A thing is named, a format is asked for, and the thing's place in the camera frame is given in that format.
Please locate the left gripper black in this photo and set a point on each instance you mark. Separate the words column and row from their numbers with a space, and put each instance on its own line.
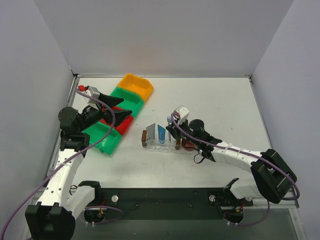
column 105, row 110

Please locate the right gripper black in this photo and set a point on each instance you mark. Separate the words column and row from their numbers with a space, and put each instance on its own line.
column 175, row 130

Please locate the red cup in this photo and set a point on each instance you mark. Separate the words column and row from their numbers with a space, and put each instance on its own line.
column 187, row 145

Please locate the blue toothpaste box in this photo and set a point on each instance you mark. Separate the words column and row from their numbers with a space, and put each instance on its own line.
column 161, row 134

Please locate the white toothpaste tube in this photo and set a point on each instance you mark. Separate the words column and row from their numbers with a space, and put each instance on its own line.
column 151, row 132

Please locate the clear glass tray wooden handles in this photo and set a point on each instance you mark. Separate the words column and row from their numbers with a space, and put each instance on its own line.
column 169, row 145

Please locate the white toothbrush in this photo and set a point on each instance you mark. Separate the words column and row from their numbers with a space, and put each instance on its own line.
column 169, row 128

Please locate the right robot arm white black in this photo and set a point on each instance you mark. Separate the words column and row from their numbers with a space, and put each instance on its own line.
column 271, row 178

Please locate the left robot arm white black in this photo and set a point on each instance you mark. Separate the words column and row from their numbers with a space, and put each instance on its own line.
column 54, row 215

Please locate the green plastic bin upper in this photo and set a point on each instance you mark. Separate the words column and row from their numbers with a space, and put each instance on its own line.
column 131, row 101

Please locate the green plastic bin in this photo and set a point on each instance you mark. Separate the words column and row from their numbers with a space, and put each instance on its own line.
column 109, row 144
column 131, row 101

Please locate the red plastic bin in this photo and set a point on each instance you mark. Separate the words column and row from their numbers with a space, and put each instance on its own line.
column 124, row 126

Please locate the green plastic bin lower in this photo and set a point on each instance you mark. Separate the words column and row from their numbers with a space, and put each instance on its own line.
column 109, row 144

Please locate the yellow plastic bin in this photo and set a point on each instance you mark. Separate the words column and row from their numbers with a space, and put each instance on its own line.
column 137, row 85

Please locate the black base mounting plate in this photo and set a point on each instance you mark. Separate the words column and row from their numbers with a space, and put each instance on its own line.
column 163, row 204

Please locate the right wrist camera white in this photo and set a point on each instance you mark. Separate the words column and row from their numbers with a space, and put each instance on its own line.
column 181, row 114

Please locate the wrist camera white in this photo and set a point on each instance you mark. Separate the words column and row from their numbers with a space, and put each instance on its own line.
column 92, row 92
column 181, row 114

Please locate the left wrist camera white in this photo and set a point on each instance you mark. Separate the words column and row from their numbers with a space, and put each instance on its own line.
column 92, row 92

